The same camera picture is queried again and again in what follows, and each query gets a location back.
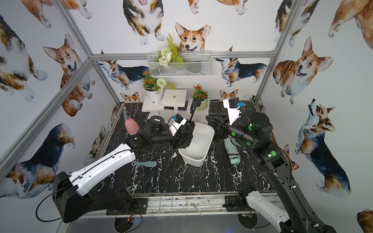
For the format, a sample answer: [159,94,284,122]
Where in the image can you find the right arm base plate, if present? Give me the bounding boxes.
[222,194,266,212]

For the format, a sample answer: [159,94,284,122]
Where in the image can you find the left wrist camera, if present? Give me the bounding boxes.
[169,114,187,136]

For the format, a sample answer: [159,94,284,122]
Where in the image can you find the teal plastic scraper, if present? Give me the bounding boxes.
[131,161,157,168]

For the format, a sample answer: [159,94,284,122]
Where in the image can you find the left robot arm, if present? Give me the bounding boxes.
[50,108,197,223]

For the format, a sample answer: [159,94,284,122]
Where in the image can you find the mint green umbrella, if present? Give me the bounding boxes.
[224,136,241,165]

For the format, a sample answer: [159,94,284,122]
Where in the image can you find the white pot red flowers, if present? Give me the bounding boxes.
[142,71,177,103]

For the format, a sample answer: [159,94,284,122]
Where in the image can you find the green fern white flowers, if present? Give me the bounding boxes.
[156,34,184,67]

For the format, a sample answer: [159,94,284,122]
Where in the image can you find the white marble display stand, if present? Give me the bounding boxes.
[141,88,209,124]

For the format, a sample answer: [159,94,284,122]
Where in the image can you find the green pot red flowers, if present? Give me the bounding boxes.
[192,84,208,111]

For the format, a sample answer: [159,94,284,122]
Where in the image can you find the white wire wall basket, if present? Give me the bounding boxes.
[147,51,213,77]

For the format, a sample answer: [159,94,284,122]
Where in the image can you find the white plastic storage box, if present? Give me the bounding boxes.
[179,122,215,168]

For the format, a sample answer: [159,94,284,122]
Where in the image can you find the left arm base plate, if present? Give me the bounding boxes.
[106,198,148,216]

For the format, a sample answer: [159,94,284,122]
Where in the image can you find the pink bulb squeeze bottle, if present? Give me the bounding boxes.
[123,106,140,136]

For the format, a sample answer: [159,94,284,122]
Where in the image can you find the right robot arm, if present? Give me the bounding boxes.
[206,112,335,233]

